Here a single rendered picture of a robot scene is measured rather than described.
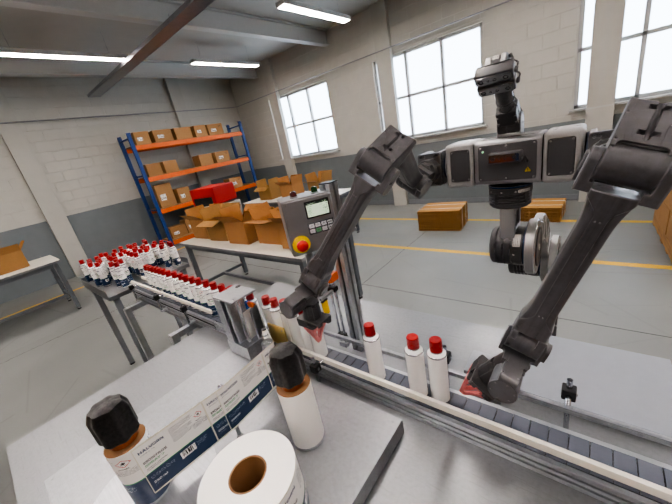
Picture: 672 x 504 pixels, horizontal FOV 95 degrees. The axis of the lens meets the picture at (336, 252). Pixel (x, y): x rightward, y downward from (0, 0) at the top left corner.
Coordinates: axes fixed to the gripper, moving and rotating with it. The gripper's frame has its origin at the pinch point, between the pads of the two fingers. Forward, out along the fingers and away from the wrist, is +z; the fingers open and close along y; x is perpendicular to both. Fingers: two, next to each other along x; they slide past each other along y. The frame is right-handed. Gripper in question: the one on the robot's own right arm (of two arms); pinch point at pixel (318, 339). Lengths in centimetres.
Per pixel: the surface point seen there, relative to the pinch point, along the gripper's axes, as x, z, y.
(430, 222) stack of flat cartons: 383, 87, -126
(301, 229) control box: 8.4, -35.9, -5.4
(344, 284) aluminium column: 19.1, -10.9, -1.1
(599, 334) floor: 185, 100, 78
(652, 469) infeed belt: 9, 13, 81
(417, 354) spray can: 4.2, -2.8, 33.6
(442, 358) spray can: 5.7, -2.7, 40.0
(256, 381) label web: -21.9, 2.5, -7.2
